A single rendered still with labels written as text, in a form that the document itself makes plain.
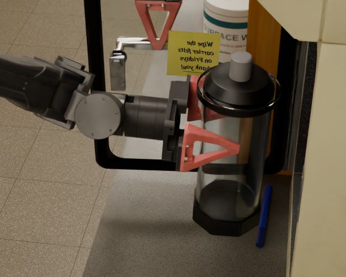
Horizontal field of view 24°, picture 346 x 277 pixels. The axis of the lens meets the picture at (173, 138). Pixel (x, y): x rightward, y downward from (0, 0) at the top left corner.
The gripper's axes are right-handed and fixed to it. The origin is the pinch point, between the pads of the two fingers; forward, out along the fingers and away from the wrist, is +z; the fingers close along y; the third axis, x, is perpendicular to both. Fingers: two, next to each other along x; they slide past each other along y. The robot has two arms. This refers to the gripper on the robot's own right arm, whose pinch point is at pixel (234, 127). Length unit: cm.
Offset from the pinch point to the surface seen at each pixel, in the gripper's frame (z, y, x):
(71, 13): -70, 251, 125
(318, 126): 8.0, -16.4, -13.2
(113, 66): -18.0, 11.5, -0.2
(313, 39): 5.7, -16.3, -23.6
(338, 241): 13.3, -16.7, 3.0
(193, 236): -3.6, 3.9, 24.7
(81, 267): -36, 85, 122
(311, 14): 4.9, -16.2, -26.3
